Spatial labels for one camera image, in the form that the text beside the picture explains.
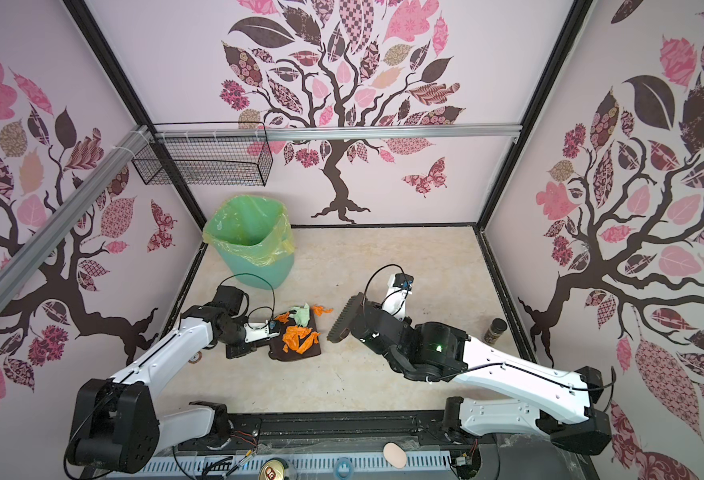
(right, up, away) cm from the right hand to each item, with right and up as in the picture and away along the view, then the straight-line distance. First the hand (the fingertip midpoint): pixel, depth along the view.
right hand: (365, 305), depth 66 cm
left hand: (-34, -14, +19) cm, 42 cm away
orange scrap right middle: (-21, -13, +19) cm, 32 cm away
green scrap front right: (-19, -7, +24) cm, 32 cm away
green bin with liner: (-39, +18, +38) cm, 57 cm away
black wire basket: (-42, +44, +29) cm, 68 cm away
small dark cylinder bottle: (+38, -9, +17) cm, 43 cm away
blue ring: (-7, -40, +2) cm, 40 cm away
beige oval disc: (+7, -37, +4) cm, 38 cm away
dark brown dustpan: (-25, -15, +17) cm, 34 cm away
